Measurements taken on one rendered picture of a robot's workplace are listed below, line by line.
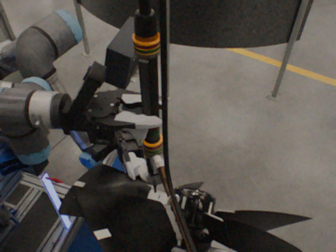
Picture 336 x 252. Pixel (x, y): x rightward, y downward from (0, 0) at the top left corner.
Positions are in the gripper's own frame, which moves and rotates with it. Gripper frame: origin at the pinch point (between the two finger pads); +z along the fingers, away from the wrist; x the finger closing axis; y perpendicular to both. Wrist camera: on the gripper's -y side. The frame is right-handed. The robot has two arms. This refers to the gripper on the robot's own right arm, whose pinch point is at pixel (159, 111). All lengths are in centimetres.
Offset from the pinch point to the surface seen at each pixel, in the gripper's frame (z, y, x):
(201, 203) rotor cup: 10.2, 29.8, 1.3
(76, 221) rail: -35, 72, -10
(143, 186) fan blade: -6.3, 36.3, -5.8
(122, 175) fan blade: -13.2, 37.9, -9.8
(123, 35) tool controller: -26, 31, -73
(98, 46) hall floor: -102, 156, -247
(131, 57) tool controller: -20, 33, -62
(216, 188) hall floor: 26, 156, -84
